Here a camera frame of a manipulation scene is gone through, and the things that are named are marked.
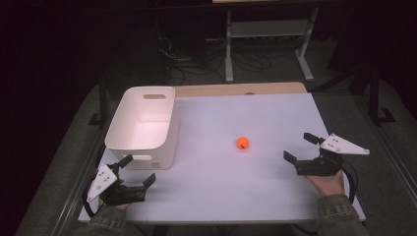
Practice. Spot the aluminium rail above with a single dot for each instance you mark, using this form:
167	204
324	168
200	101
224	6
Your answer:
390	154
77	183

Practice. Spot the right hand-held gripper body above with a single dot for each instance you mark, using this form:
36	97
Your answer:
316	167

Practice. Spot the person's right hand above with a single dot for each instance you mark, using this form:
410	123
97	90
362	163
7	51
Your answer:
329	185

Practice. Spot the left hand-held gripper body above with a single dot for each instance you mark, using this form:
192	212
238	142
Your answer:
126	195

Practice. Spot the white metal stand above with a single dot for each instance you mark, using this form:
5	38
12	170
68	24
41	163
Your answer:
268	29

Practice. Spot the black metal stand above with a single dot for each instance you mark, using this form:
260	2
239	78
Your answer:
375	98

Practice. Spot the white plastic bin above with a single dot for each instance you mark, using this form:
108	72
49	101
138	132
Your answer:
144	131

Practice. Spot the person's left hand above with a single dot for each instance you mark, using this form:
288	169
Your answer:
122	207

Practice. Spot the orange ball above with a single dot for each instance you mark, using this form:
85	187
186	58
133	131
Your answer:
243	143

